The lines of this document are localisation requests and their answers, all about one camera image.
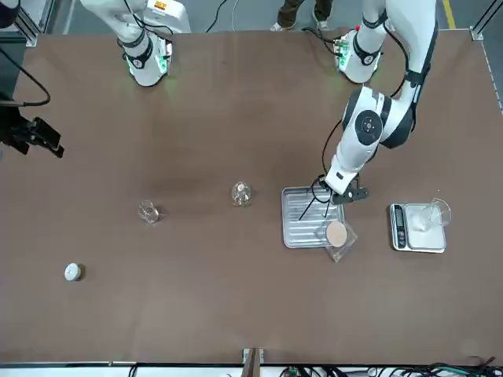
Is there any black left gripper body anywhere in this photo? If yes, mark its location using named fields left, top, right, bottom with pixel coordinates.
left=332, top=183, right=358, bottom=205

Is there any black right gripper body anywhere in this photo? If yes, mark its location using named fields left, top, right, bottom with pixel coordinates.
left=0, top=93, right=35, bottom=148

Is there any black wire tripod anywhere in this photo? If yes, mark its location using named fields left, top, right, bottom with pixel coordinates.
left=298, top=175, right=337, bottom=221

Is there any asbestos wire net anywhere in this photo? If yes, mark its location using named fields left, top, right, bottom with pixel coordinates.
left=316, top=219, right=359, bottom=263

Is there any glass alcohol lamp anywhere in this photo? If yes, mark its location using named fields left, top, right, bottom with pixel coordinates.
left=230, top=181, right=253, bottom=208

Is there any small glass beaker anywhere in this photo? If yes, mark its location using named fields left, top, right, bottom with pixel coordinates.
left=137, top=199, right=162, bottom=226

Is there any large glass beaker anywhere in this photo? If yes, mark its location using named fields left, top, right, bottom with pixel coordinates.
left=410, top=197, right=453, bottom=233

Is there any ribbed metal tray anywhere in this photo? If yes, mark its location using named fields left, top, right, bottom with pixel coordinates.
left=281, top=186, right=347, bottom=249

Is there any silver digital scale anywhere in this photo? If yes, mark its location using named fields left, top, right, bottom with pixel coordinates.
left=389, top=203, right=448, bottom=254

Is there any white control cabinet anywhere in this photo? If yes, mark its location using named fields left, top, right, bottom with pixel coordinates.
left=143, top=0, right=193, bottom=35

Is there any person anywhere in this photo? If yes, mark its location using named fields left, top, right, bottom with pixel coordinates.
left=270, top=0, right=332, bottom=32

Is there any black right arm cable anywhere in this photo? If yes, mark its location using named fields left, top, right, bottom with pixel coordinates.
left=0, top=49, right=52, bottom=108

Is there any aluminium frame post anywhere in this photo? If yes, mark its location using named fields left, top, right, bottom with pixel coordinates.
left=241, top=347, right=266, bottom=377

